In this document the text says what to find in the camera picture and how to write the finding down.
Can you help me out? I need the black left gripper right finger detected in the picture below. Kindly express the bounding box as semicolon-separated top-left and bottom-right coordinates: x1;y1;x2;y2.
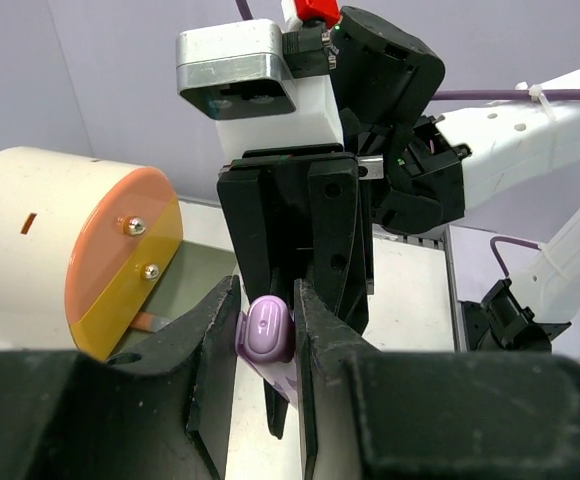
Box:
294;280;580;479

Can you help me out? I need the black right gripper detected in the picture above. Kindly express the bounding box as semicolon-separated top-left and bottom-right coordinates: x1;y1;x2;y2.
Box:
224;6;470;334

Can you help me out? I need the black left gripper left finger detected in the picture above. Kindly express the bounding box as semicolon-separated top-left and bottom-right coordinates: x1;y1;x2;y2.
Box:
0;276;241;479

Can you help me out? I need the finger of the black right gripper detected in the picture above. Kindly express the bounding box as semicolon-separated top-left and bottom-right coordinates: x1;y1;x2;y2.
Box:
217;164;291;441

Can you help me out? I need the purple highlighter cap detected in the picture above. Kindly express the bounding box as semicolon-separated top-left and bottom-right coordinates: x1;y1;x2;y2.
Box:
235;295;295;365

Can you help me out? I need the orange highlighter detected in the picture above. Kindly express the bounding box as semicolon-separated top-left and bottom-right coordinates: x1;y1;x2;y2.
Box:
130;312;171;333

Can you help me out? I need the pink highlighter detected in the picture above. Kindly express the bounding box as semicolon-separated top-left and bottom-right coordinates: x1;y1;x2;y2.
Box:
249;359;298;409

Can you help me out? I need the orange top drawer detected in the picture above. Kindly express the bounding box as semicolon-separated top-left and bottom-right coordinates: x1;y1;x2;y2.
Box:
65;167;183;324

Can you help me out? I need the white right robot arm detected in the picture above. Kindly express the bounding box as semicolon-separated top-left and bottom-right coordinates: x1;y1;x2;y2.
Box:
177;1;580;436

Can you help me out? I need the round beige drawer cabinet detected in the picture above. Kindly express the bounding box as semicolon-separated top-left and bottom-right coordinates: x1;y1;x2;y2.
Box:
0;147;146;350

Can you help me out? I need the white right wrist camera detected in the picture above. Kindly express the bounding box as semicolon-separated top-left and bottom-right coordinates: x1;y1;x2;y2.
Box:
176;1;344;161

